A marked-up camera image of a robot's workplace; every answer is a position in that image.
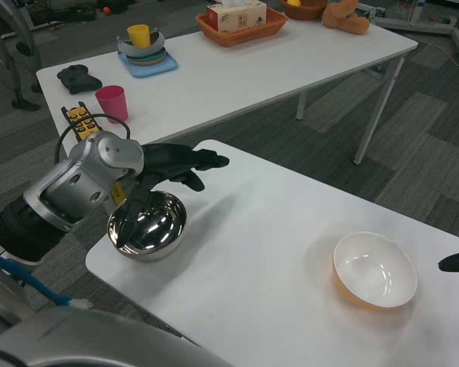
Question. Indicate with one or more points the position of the yellow plastic cup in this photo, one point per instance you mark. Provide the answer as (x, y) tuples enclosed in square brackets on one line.
[(138, 36)]

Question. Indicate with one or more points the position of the white bowl orange outside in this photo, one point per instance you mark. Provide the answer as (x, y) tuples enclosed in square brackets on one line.
[(371, 267)]

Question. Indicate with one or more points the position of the pink plastic cup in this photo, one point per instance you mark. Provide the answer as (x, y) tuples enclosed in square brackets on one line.
[(112, 105)]

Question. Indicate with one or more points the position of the yellow black remote control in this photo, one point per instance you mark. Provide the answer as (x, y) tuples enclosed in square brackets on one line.
[(80, 122)]

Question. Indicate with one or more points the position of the beige plate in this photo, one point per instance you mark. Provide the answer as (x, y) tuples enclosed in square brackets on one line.
[(147, 64)]

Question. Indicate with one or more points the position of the tissue box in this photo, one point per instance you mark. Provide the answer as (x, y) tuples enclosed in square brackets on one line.
[(237, 17)]

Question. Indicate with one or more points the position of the orange woven basket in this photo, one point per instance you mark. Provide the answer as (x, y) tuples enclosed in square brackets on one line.
[(245, 37)]

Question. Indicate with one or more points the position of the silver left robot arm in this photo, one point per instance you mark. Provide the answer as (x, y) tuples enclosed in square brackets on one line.
[(69, 183)]

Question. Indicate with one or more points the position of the silver robot chest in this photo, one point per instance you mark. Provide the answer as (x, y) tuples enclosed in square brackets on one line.
[(80, 336)]

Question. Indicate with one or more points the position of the light blue tray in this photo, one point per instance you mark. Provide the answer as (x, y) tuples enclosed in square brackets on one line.
[(164, 69)]

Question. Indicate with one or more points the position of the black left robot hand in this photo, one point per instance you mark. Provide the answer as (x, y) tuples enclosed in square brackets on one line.
[(164, 160)]

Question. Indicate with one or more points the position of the black game controller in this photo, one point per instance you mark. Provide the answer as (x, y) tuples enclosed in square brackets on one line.
[(78, 80)]

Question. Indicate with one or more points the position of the shiny metal bowl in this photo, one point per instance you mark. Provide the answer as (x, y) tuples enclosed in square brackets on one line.
[(160, 229)]

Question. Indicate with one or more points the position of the yellow ball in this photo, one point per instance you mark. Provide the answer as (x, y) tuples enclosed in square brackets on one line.
[(293, 2)]

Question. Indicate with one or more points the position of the black silver humanoid robot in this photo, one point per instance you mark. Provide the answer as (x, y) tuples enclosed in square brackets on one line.
[(25, 104)]

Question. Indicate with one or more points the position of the green plate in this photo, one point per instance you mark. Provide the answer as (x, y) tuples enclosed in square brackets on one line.
[(153, 58)]

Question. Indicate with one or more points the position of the brown-orange plastic bowl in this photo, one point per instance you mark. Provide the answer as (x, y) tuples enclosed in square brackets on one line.
[(306, 13)]

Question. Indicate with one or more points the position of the grey bowl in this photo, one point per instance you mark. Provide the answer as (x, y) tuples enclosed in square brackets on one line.
[(132, 51)]

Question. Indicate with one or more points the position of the white folding table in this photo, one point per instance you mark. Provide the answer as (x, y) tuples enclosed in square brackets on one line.
[(252, 76)]

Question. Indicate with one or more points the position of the small orange ball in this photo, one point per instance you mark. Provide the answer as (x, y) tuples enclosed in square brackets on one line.
[(106, 10)]

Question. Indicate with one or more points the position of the brown teddy bear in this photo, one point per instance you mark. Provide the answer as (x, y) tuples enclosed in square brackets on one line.
[(344, 19)]

